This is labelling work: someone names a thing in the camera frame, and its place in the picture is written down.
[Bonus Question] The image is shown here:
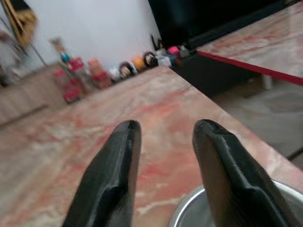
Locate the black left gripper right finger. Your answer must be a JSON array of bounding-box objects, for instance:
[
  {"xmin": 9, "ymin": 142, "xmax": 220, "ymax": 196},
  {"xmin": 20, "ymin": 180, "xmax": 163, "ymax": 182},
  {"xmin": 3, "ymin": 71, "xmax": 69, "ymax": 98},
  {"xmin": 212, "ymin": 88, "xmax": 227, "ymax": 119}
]
[{"xmin": 192, "ymin": 119, "xmax": 301, "ymax": 227}]

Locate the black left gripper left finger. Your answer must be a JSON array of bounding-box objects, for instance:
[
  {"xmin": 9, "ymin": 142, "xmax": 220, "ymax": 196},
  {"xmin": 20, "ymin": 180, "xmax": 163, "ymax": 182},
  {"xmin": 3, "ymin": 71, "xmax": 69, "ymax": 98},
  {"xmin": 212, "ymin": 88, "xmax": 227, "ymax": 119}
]
[{"xmin": 62, "ymin": 120, "xmax": 142, "ymax": 227}]

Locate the silver steel bowl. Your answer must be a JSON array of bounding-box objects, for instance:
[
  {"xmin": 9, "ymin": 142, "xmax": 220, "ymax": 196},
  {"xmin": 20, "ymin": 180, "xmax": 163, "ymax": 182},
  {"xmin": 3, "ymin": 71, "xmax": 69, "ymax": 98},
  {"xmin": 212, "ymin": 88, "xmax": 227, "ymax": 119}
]
[{"xmin": 168, "ymin": 181, "xmax": 303, "ymax": 227}]

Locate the orange label glass jar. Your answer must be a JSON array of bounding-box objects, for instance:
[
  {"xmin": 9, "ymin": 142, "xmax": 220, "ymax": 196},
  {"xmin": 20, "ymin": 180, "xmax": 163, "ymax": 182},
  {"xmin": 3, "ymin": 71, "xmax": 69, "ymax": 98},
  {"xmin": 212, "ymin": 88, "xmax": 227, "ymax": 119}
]
[{"xmin": 87, "ymin": 58, "xmax": 112, "ymax": 89}]

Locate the red label glass jar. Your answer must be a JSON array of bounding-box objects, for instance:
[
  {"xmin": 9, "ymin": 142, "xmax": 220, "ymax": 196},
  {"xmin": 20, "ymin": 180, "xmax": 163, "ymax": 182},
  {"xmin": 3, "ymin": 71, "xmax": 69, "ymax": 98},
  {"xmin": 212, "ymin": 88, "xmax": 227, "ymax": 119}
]
[{"xmin": 53, "ymin": 56, "xmax": 89, "ymax": 104}]

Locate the dark round tin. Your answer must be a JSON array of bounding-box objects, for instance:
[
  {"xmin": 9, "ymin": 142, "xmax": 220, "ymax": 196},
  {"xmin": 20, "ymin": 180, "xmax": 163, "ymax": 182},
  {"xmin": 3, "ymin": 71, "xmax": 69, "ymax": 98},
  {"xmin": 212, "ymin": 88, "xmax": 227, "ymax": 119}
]
[{"xmin": 118, "ymin": 61, "xmax": 137, "ymax": 79}]

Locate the orange round container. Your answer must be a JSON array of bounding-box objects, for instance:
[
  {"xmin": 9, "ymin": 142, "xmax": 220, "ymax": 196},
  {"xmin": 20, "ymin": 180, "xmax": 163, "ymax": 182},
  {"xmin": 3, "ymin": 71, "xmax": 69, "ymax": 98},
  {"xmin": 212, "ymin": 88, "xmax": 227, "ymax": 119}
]
[{"xmin": 132, "ymin": 55, "xmax": 148, "ymax": 72}]

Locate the black round tin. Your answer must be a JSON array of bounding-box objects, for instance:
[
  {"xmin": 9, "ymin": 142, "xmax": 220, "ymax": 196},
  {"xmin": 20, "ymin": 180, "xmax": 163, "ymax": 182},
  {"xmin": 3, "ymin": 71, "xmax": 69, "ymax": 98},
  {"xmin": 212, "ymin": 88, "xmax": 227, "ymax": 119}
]
[{"xmin": 143, "ymin": 51, "xmax": 159, "ymax": 69}]

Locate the colourful figurine stick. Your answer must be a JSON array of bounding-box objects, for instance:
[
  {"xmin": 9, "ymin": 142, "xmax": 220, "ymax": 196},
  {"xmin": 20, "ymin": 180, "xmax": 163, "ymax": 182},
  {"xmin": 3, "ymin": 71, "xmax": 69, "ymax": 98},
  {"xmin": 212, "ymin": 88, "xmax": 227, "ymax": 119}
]
[{"xmin": 49, "ymin": 37, "xmax": 71, "ymax": 69}]

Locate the marble table with red edge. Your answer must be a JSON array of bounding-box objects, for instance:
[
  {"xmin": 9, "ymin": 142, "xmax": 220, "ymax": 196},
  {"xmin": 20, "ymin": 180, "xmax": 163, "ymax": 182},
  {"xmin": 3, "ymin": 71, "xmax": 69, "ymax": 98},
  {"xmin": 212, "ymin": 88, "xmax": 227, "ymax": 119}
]
[{"xmin": 196, "ymin": 1, "xmax": 303, "ymax": 86}]

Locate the black cabinet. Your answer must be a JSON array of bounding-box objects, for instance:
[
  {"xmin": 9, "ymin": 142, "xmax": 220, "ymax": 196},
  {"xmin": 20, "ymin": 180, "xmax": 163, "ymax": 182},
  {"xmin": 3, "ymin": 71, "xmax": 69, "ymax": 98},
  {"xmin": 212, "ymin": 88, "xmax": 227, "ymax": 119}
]
[{"xmin": 147, "ymin": 0, "xmax": 303, "ymax": 97}]

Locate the yellow brown hanging cloth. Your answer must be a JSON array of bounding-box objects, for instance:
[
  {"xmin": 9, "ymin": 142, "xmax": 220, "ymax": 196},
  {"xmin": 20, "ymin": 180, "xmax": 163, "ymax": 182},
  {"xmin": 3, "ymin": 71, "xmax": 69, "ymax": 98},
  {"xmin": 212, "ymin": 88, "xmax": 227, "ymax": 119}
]
[{"xmin": 1, "ymin": 0, "xmax": 38, "ymax": 47}]

